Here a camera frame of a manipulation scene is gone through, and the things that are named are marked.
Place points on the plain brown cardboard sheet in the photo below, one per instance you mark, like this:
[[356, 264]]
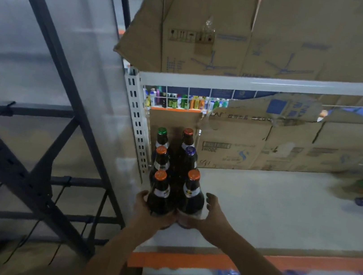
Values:
[[174, 119]]

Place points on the row of blue shelf labels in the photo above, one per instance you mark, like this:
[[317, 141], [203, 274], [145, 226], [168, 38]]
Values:
[[222, 92]]

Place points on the person's left thumb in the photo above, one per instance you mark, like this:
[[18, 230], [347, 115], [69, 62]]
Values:
[[166, 221]]

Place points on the large cardboard box fan print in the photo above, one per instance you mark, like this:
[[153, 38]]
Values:
[[193, 15], [336, 33]]

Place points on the translucent plastic sheet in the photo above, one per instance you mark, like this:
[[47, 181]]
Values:
[[23, 34]]

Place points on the dark metal rack frame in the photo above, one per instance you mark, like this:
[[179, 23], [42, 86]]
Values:
[[54, 55]]

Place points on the person's right thumb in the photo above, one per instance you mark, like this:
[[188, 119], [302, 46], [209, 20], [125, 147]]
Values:
[[186, 223]]

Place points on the person's left forearm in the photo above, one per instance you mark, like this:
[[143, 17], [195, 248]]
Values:
[[108, 260]]

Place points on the white perforated shelf upright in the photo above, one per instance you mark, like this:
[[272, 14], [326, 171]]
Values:
[[136, 118]]

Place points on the person's left hand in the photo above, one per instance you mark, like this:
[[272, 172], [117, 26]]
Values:
[[142, 216]]

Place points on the wide flattened cardboard box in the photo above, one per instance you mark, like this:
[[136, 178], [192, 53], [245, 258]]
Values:
[[329, 147]]

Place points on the group of standing brown bottles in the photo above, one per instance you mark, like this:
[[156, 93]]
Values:
[[159, 159]]

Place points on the person's right hand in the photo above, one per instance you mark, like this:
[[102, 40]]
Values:
[[215, 220]]

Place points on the white metal shelf beam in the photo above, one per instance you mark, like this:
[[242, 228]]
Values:
[[278, 84]]

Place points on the printed flattened cardboard box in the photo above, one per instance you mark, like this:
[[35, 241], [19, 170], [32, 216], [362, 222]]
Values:
[[231, 143]]

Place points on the orange-edged white shelf board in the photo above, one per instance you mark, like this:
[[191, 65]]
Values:
[[276, 207]]

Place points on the orange-capped brown glass bottle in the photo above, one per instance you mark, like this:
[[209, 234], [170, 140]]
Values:
[[191, 198], [160, 200]]

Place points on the torn cardboard piece blue print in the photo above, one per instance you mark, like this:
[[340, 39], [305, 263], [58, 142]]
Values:
[[284, 107]]

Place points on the row of colourful plastic bottles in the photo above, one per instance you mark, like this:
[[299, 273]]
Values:
[[186, 101]]

